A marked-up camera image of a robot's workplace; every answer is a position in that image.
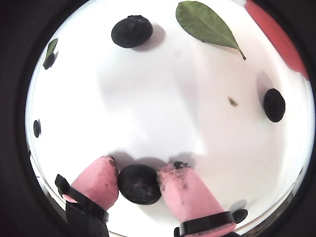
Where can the black pink-tipped gripper finger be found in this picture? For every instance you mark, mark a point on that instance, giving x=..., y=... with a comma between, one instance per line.
x=190, y=195
x=96, y=182

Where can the dark blueberry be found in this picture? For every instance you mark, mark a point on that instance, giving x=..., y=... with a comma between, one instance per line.
x=241, y=215
x=132, y=30
x=49, y=61
x=139, y=184
x=37, y=128
x=274, y=105

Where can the red collapsible silicone cup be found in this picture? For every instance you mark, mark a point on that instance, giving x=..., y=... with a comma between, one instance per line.
x=279, y=39

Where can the white paper sheet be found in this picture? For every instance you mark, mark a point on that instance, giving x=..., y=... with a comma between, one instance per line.
x=148, y=98

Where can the tiny green leaf crumb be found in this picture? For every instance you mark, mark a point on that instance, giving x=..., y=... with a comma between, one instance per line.
x=232, y=101

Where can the large green leaf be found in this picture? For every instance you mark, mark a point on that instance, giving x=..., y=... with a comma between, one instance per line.
x=52, y=47

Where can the small green leaf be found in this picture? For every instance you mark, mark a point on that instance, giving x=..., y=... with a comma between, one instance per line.
x=205, y=24

